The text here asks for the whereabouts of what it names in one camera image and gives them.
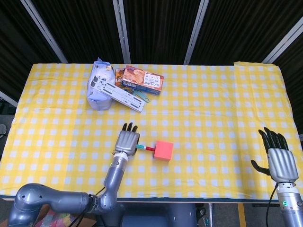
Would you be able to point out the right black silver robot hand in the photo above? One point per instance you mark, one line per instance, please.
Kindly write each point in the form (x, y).
(282, 165)

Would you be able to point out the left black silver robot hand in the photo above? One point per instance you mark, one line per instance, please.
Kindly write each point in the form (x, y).
(126, 142)

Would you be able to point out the red and white marker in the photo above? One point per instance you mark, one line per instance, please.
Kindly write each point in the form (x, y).
(148, 148)

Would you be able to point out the orange sticky note block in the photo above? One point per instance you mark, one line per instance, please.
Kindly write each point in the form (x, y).
(163, 151)

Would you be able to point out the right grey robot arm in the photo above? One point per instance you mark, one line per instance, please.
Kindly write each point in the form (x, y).
(291, 210)

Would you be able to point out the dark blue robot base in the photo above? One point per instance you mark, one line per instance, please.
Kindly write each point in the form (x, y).
(156, 215)

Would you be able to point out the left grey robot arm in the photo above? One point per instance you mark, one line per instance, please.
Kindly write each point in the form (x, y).
(54, 199)

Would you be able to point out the green plastic clip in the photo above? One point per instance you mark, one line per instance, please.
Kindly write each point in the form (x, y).
(143, 97)

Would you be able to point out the orange blue food box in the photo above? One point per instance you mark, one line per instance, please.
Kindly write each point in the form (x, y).
(142, 80)

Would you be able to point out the brown snack box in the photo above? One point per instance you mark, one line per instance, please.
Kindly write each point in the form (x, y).
(119, 76)

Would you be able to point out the pale blue paper package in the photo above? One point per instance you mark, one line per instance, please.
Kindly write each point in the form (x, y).
(100, 73)

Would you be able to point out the yellow white checked tablecloth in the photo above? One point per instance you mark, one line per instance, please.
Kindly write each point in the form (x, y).
(201, 113)

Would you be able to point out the brown cardboard box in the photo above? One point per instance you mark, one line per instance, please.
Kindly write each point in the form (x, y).
(88, 221)

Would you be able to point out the colourful foam pieces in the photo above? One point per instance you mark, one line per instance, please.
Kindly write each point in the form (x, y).
(56, 220)

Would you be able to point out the black pleated curtain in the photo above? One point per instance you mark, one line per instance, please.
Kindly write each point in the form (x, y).
(161, 28)

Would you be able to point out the aluminium frame post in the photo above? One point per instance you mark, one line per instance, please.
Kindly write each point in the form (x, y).
(284, 45)
(45, 32)
(122, 30)
(196, 30)

